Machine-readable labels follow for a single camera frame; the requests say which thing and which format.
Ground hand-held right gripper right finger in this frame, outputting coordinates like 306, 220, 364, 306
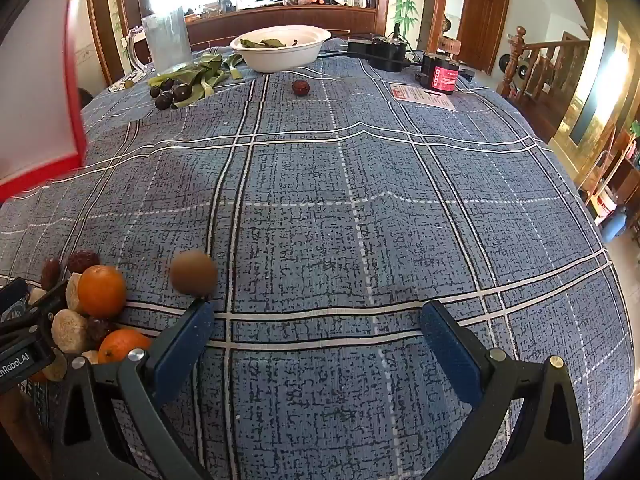
419, 300, 586, 480

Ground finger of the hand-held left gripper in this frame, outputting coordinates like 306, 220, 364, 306
0, 322, 53, 351
0, 282, 68, 336

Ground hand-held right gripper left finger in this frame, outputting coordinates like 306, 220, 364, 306
50, 300, 217, 480

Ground dark wrinkled jujube date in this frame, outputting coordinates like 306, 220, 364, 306
86, 317, 117, 351

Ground small orange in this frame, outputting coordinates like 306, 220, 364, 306
97, 329, 152, 365
77, 265, 127, 318

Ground red cardboard box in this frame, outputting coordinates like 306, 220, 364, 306
0, 0, 88, 203

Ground blue plaid tablecloth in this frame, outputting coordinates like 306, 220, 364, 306
0, 35, 631, 480

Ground pink paper card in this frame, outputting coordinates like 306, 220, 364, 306
390, 84, 457, 111

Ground red and black battery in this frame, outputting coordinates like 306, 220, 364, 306
415, 51, 461, 96

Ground green vegetable leaves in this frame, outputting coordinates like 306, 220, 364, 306
147, 52, 246, 110

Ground clear glass pitcher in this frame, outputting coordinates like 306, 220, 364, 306
125, 6, 192, 75

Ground black charger device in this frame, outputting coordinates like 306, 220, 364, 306
347, 24, 416, 72

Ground wooden stair railing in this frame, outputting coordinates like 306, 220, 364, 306
497, 26, 591, 106

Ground white bowl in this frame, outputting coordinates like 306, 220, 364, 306
230, 25, 332, 74

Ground green leaf scraps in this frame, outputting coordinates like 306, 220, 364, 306
240, 37, 299, 50

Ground wooden door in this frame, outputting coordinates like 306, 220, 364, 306
456, 0, 512, 76

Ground bamboo wall painting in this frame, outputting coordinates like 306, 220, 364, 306
110, 0, 128, 61
390, 0, 431, 48

